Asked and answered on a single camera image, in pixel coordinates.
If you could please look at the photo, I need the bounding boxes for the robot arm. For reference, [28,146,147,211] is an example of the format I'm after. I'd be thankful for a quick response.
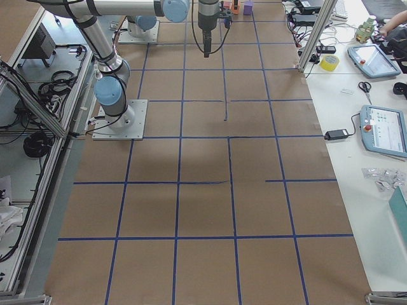
[127,1,232,39]
[39,1,231,130]

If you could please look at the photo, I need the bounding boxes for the pink foam cube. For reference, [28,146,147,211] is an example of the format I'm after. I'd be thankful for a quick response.
[223,1,231,9]

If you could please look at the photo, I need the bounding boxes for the purple foam cube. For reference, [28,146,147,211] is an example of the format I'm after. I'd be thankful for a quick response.
[243,1,254,16]

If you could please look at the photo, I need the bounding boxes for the yellow tape roll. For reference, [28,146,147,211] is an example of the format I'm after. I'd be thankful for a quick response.
[320,55,340,72]

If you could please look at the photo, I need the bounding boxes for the blue teach pendant far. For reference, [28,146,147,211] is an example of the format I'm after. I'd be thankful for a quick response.
[347,44,401,78]

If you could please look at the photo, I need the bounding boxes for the blue teach pendant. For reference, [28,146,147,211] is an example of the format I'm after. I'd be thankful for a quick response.
[359,105,406,158]
[347,44,401,78]

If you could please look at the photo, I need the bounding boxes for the small black adapter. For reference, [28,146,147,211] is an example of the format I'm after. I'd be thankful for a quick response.
[324,129,349,140]

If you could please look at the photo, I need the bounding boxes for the blue teach pendant near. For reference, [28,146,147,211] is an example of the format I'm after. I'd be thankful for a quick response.
[359,105,406,158]

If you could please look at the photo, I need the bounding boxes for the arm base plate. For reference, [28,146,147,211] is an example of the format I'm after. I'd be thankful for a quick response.
[92,99,148,140]
[118,20,160,44]

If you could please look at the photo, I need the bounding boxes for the aluminium frame post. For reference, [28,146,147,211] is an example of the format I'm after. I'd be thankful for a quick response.
[297,0,337,72]

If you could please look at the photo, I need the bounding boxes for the black handled scissors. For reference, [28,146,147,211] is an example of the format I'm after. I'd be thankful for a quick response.
[358,81,372,105]

